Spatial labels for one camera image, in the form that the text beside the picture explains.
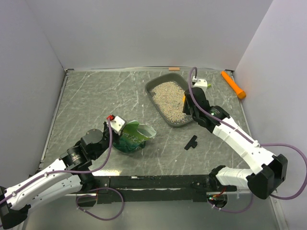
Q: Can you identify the green litter bag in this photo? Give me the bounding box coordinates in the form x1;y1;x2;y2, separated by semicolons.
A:
113;120;156;153

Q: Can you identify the grey litter box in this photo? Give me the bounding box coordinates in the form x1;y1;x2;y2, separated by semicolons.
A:
145;73;193;128

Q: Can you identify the black bag clip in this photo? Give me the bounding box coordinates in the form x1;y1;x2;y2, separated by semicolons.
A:
184;135;198;150

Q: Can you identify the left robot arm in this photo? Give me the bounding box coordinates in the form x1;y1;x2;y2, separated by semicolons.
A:
0;116;126;230

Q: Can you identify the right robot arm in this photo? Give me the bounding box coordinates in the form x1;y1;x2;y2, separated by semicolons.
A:
183;87;288;199

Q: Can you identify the tan small block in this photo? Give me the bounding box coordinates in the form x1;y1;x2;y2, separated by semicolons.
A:
168;67;180;71

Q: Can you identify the orange toy carrot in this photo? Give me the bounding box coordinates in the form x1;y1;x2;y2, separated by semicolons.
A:
221;71;246;100

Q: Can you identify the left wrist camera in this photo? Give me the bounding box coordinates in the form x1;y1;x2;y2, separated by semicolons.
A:
106;115;127;135

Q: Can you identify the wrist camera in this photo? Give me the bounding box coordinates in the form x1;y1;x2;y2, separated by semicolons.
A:
192;76;208;92
106;115;127;135

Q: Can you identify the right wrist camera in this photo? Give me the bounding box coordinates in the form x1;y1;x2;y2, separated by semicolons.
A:
192;76;208;92

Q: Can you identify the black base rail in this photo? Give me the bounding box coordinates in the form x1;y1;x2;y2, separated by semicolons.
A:
77;174;237;204

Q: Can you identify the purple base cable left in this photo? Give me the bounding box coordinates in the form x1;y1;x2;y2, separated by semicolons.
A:
75;186;126;220

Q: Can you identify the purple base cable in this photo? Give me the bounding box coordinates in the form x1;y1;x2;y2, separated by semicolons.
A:
207;194;254;213
75;186;126;220

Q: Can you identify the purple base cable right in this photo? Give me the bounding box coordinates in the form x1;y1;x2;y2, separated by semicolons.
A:
207;194;254;213

